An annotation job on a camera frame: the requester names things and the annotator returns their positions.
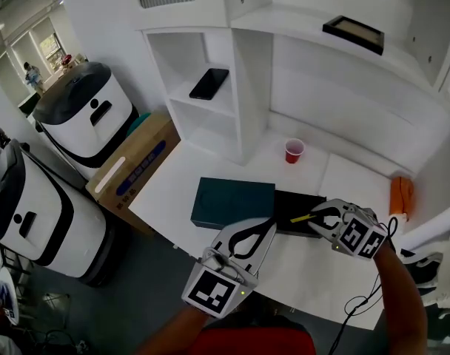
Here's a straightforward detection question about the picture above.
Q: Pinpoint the person's left forearm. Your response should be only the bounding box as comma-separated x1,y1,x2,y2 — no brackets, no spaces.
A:
135,304,213,355

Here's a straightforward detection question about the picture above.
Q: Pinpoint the black box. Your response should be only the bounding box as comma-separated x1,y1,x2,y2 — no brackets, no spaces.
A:
274,189,328,240

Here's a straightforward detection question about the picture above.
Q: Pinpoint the teal round object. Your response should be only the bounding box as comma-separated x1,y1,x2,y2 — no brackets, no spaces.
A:
126,112,152,137

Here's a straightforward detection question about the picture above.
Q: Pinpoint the white shelf unit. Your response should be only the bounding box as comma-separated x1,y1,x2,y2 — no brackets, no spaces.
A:
134,0,450,169

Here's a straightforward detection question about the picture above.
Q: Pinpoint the red plastic cup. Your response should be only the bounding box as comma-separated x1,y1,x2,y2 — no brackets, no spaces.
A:
284,138,306,165

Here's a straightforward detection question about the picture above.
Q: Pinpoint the person's right forearm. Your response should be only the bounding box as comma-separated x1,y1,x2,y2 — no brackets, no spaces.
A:
372,242,430,355

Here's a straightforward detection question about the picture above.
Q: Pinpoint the round white and blue sign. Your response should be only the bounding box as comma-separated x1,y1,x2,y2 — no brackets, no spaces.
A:
0,266,21,327

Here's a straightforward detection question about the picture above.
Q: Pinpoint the dark green box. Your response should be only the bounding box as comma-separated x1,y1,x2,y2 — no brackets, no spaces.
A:
189,176,276,231

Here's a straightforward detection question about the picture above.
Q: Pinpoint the black cable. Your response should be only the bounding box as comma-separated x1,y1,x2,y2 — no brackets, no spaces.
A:
327,215,399,355

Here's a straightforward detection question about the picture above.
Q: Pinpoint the black picture frame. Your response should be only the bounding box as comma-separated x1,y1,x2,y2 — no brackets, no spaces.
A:
322,15,386,56

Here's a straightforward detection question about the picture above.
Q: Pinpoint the brown cardboard box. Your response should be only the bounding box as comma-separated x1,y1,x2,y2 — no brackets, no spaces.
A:
85,110,182,233

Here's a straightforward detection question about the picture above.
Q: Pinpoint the person's red shirt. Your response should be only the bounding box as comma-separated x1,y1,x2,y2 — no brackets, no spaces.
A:
194,326,317,355

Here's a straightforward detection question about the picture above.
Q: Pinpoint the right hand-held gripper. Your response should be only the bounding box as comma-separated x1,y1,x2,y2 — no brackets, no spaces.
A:
308,197,389,260

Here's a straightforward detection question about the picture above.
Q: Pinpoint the orange cloth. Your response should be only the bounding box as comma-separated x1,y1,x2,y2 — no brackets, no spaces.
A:
389,175,415,218

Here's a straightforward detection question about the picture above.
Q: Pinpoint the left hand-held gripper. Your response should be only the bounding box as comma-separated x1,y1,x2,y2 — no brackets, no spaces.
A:
181,217,277,320

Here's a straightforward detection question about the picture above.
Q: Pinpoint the white and black robot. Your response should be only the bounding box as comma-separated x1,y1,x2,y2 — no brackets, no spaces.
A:
32,61,140,180
0,138,113,287

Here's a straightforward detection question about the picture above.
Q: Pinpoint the black smartphone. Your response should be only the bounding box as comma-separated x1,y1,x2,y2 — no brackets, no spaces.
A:
188,67,230,101

